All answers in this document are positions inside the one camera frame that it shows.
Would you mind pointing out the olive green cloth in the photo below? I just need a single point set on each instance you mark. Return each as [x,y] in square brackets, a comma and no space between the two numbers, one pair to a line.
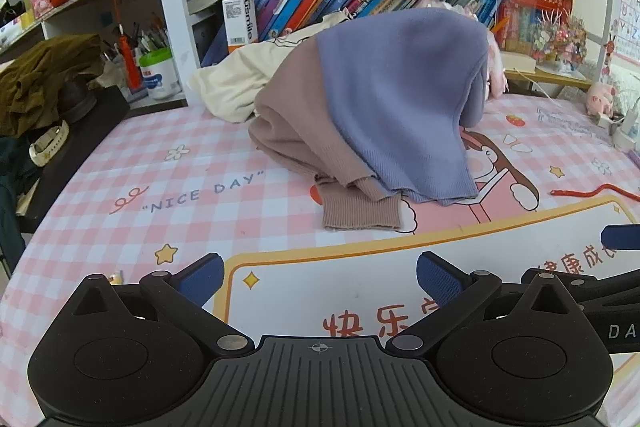
[45,77]

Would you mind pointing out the white and orange carton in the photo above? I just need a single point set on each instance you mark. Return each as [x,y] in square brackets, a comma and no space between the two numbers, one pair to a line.
[240,24]

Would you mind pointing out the pink pig plush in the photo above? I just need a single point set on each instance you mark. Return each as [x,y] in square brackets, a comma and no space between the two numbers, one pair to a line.
[600,99]

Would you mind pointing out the red pipe cleaner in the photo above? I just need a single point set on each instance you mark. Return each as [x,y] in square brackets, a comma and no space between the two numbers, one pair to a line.
[590,193]

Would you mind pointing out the brown and purple sweater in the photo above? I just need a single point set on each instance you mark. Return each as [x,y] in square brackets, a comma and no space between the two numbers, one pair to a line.
[400,107]

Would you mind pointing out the colourful flower ornament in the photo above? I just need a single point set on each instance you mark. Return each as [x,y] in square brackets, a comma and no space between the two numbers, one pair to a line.
[562,39]

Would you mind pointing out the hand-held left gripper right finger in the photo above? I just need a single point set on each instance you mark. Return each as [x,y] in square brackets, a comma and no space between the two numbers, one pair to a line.
[439,278]

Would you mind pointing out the red boxed book set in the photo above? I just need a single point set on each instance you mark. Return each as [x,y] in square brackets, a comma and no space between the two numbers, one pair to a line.
[535,7]

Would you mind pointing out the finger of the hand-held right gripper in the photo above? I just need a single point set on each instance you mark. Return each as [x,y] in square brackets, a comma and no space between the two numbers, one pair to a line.
[622,238]
[607,285]

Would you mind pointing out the black case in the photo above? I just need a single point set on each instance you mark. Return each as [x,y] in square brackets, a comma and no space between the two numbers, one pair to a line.
[85,142]

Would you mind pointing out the white pen jar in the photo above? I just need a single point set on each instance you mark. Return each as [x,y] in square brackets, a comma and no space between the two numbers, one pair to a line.
[160,77]

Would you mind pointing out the dark blue-green cloth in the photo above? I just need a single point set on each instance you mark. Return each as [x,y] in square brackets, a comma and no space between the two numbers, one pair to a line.
[15,182]

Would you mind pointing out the flat white book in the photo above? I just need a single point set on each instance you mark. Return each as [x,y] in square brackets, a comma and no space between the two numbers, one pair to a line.
[517,62]

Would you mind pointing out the white wristwatch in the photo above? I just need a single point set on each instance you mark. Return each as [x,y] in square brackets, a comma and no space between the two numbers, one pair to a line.
[47,144]

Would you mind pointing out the red tassel ornament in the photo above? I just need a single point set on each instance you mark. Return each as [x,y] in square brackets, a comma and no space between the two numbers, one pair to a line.
[130,62]

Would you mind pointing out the cream cloth bag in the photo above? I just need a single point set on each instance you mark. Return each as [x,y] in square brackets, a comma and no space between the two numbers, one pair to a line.
[235,82]

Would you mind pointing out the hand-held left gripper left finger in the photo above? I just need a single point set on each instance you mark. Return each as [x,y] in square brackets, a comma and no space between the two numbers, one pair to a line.
[206,278]

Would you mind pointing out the small yellow toy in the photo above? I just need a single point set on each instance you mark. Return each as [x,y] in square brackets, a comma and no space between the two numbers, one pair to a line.
[114,278]

